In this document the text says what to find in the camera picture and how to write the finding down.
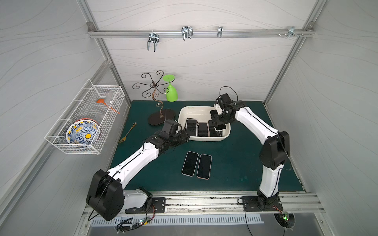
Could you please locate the mint green case phone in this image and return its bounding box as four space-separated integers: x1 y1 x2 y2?
182 151 199 177

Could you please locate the cream case phone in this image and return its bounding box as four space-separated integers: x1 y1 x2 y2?
210 110 227 132

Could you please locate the dark pink case phone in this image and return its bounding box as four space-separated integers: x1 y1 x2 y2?
208 120 222 137

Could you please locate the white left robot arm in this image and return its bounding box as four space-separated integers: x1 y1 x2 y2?
86 130 190 221

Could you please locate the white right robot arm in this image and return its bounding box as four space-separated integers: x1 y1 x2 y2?
211 97 289 201

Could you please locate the white plastic storage box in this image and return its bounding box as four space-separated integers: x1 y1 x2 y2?
178 106 231 142

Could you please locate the black metal cup stand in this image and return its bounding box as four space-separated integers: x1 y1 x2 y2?
132 70 176 126

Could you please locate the brass spoon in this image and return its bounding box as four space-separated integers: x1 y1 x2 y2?
118 122 137 144

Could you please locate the green plastic wine glass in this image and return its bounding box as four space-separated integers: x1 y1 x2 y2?
163 75 178 102

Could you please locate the green table mat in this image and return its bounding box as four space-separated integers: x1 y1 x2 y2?
111 100 303 192

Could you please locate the orange plastic funnel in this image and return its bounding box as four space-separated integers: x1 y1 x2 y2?
96 98 119 114

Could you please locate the blue yellow patterned plate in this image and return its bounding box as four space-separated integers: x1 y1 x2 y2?
66 119 99 145

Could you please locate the white vent strip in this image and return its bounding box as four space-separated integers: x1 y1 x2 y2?
91 214 264 228

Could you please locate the middle metal hook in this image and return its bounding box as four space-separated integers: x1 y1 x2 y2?
181 26 194 41

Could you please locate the metal hook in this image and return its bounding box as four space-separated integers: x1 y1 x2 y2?
181 26 194 41
147 32 160 52

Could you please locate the left metal hook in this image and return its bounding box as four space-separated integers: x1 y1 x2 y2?
147 32 160 52

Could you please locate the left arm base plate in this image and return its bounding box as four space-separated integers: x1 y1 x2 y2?
124 197 166 214

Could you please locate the white wire wall basket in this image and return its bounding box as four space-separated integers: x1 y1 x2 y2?
45 80 125 155

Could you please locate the small metal bracket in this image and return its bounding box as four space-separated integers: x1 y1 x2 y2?
217 26 223 38

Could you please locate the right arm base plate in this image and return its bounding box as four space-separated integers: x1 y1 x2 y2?
237 194 284 212

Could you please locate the red black wire bundle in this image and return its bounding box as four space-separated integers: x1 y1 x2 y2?
115 203 156 234

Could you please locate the right metal bracket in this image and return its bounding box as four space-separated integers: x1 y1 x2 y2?
277 27 304 38

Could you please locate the aluminium top rail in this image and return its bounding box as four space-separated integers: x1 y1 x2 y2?
88 29 316 39

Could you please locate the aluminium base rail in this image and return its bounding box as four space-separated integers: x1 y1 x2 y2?
82 191 325 217

